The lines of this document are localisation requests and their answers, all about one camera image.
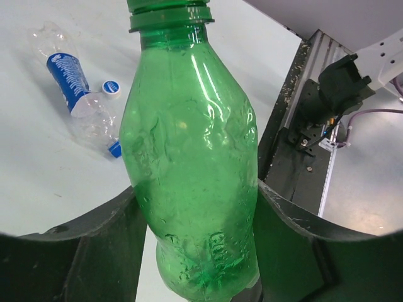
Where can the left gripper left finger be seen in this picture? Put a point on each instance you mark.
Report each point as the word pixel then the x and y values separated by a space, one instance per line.
pixel 94 257

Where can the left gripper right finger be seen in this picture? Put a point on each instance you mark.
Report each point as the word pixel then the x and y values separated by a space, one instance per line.
pixel 303 257

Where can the green plastic bottle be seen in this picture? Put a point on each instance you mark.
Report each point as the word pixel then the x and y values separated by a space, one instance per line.
pixel 190 146

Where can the white bottle cap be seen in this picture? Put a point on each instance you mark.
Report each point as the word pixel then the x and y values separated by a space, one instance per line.
pixel 111 89

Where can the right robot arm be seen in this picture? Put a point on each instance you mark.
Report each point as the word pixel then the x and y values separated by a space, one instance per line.
pixel 345 84

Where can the clear bottle blue cap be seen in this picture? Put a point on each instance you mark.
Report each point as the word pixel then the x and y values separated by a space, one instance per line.
pixel 93 121

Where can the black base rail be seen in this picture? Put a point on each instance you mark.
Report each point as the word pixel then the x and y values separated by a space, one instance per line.
pixel 290 159

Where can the grey slotted cable duct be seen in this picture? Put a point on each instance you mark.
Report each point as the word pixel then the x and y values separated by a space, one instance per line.
pixel 330 145

